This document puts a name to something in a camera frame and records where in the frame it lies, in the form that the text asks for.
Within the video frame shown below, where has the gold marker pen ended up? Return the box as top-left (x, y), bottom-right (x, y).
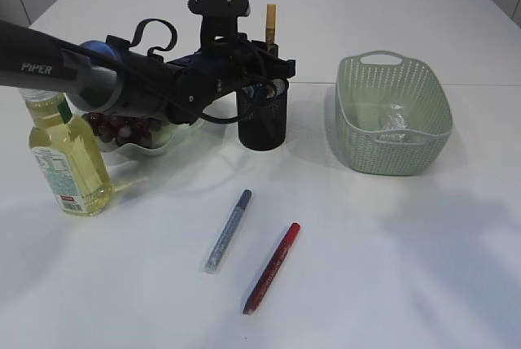
top-left (265, 4), bottom-right (277, 46)

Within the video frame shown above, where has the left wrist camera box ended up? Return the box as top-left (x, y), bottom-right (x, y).
top-left (187, 0), bottom-right (250, 49)

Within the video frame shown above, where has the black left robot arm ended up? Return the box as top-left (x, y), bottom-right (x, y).
top-left (1, 21), bottom-right (296, 124)

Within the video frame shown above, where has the silver blue marker pen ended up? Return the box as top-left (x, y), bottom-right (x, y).
top-left (204, 190), bottom-right (252, 274)

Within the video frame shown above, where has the green wavy plastic plate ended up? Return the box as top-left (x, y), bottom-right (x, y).
top-left (96, 120), bottom-right (204, 158)

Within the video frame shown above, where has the black mesh pen holder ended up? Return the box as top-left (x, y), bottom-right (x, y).
top-left (236, 79), bottom-right (289, 151)

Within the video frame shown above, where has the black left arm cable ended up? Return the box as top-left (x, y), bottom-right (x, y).
top-left (60, 18), bottom-right (269, 126)

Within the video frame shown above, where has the red marker pen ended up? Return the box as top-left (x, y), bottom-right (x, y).
top-left (243, 222), bottom-right (301, 315)

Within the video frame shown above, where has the purple artificial grape bunch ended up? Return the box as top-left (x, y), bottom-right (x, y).
top-left (81, 112), bottom-right (176, 149)

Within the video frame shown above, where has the clear plastic sheet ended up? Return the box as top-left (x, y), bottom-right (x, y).
top-left (379, 104), bottom-right (409, 142)

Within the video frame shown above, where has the green woven plastic basket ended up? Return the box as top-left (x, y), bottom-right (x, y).
top-left (335, 50), bottom-right (453, 177)

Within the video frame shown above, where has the yellow tea drink bottle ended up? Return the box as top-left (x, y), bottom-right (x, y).
top-left (19, 89), bottom-right (113, 216)

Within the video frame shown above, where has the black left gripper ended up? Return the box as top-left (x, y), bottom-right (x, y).
top-left (174, 33), bottom-right (296, 105)

